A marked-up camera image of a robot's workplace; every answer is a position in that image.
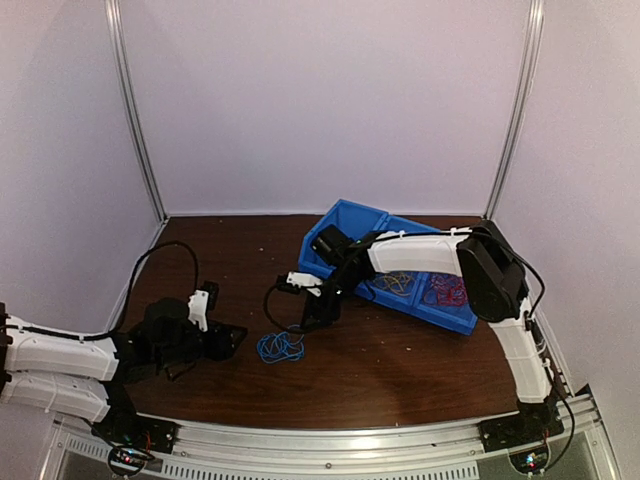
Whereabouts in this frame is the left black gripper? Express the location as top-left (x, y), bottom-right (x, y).
top-left (154, 319), bottom-right (247, 370)

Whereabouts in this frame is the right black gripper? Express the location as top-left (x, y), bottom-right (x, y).
top-left (301, 267), bottom-right (365, 331)

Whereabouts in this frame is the yellow cable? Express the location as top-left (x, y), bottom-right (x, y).
top-left (372, 271), bottom-right (416, 296)

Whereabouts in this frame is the red cable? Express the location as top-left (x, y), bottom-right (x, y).
top-left (422, 272), bottom-right (469, 309)

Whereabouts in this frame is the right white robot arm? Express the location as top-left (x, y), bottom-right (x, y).
top-left (285, 220), bottom-right (555, 442)

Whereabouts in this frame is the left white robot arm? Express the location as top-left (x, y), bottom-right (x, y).
top-left (1, 282), bottom-right (248, 445)

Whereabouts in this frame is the blue bin middle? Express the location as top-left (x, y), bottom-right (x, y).
top-left (355, 214), bottom-right (431, 314)

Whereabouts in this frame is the blue bin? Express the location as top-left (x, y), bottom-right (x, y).
top-left (298, 199), bottom-right (389, 278)
top-left (355, 214), bottom-right (431, 314)
top-left (414, 273), bottom-right (477, 336)

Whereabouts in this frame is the blue bin far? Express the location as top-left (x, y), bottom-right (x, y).
top-left (298, 199), bottom-right (389, 278)

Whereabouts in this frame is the blue bin near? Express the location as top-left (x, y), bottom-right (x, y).
top-left (414, 273), bottom-right (477, 336)

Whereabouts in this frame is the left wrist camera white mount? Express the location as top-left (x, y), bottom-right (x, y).
top-left (188, 290), bottom-right (209, 332)

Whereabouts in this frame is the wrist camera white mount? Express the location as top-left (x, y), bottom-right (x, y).
top-left (275, 271), bottom-right (323, 297)
top-left (188, 290), bottom-right (209, 332)

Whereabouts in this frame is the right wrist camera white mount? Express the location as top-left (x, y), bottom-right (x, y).
top-left (275, 271), bottom-right (323, 297)

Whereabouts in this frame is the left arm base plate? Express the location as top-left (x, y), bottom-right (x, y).
top-left (92, 413), bottom-right (178, 454)

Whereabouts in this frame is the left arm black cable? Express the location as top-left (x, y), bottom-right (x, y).
top-left (99, 241), bottom-right (201, 341)

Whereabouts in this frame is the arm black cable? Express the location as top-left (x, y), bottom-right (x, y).
top-left (99, 241), bottom-right (201, 341)
top-left (262, 227), bottom-right (576, 446)

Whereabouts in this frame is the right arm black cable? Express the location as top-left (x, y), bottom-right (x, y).
top-left (262, 227), bottom-right (576, 446)

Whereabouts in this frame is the front aluminium rail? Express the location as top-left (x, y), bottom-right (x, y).
top-left (42, 384), bottom-right (631, 480)

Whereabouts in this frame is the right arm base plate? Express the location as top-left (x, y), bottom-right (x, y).
top-left (479, 412), bottom-right (564, 453)

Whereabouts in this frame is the left aluminium frame post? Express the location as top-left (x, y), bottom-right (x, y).
top-left (104, 0), bottom-right (168, 223)

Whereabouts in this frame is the aluminium frame post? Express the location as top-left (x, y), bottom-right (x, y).
top-left (483, 0), bottom-right (545, 219)
top-left (104, 0), bottom-right (168, 223)

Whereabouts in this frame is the right aluminium frame post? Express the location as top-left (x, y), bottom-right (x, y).
top-left (483, 0), bottom-right (545, 219)

